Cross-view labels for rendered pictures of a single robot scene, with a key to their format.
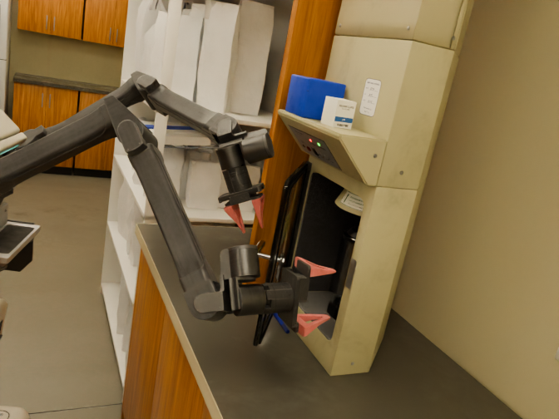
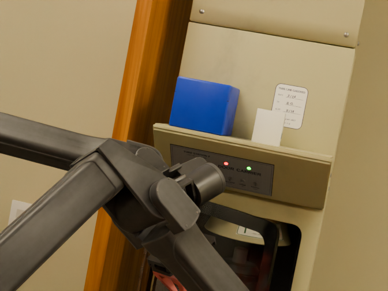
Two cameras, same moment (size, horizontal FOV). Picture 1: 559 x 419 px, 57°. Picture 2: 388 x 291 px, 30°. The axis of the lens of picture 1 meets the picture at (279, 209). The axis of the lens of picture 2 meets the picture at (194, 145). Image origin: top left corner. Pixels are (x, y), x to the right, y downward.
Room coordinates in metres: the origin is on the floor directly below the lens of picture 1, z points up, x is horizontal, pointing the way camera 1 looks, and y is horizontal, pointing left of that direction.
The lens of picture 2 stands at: (0.45, 1.01, 1.55)
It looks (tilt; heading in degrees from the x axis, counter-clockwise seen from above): 3 degrees down; 309
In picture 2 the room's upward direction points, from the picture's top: 11 degrees clockwise
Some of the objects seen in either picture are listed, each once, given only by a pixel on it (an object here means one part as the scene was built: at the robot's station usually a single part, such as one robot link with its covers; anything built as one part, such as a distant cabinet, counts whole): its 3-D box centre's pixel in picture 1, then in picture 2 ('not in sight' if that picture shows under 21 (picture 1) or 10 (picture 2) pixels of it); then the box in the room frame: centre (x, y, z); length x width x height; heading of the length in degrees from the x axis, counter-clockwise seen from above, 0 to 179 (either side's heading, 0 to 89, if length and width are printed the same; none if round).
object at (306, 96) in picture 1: (314, 98); (205, 106); (1.27, -0.03, 1.56); 0.10 x 0.10 x 0.09; 27
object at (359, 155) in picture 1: (323, 144); (239, 166); (1.20, -0.07, 1.46); 0.32 x 0.12 x 0.10; 27
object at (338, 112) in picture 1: (338, 112); (268, 127); (1.16, -0.09, 1.54); 0.05 x 0.05 x 0.06; 31
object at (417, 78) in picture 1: (374, 204); (241, 227); (1.28, -0.23, 1.33); 0.32 x 0.25 x 0.77; 27
